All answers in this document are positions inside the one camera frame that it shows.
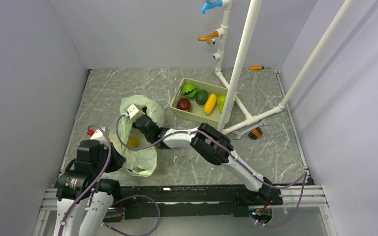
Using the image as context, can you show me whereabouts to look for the light green plastic bag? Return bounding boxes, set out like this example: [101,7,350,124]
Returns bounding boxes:
[109,95,164,177]

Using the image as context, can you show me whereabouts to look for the dark red fake apple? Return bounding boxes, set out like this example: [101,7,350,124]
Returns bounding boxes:
[176,97,191,112]

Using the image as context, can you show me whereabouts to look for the green fake watermelon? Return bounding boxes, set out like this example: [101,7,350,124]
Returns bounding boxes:
[181,83,197,99]

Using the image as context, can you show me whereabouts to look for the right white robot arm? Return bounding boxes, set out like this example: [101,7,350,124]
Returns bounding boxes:
[126,104,272,204]

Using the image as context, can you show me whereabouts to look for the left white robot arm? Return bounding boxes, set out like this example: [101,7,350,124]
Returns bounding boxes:
[54,140,126,236]

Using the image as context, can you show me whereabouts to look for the yellow fake lemon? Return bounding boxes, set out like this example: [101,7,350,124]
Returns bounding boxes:
[126,138,140,148]

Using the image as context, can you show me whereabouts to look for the dark green fake avocado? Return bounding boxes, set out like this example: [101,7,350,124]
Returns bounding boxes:
[195,89,209,106]

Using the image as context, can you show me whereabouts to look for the yellow fake mango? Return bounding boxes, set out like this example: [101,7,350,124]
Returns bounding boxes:
[204,93,217,116]

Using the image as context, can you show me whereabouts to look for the light green fake pear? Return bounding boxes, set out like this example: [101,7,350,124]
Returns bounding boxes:
[217,95,226,113]

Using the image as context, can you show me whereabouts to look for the pale green plastic basket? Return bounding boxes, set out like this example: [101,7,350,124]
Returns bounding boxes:
[169,78,228,128]

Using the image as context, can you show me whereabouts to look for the silver open-end wrench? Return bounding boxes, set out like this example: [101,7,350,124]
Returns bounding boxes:
[231,118,270,140]

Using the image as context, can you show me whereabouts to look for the orange black brush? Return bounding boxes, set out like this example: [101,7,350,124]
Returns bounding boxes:
[248,127,263,140]

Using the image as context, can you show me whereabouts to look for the orange plastic faucet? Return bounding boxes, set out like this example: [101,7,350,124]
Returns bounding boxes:
[197,31,219,44]

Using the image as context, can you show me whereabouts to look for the blue plastic faucet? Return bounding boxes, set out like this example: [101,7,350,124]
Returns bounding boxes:
[201,0,223,14]

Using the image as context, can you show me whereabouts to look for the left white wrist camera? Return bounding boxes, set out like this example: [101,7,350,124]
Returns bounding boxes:
[86,128,109,145]

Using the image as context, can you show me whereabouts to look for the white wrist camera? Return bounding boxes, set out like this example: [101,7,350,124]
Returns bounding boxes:
[126,104,145,122]
[86,128,109,145]

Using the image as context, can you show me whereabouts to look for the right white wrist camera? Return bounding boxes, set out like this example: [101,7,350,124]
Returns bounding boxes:
[126,104,145,122]

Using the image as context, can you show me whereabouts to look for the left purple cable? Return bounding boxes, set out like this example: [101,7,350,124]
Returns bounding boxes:
[57,125,161,236]

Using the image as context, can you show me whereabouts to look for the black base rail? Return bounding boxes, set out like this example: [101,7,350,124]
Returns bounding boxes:
[104,184,283,223]

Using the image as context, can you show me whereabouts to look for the white PVC pipe frame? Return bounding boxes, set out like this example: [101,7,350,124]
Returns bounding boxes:
[218,0,354,134]

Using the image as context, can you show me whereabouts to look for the orange handled screwdriver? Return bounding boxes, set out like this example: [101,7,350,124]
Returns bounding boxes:
[249,66,264,71]

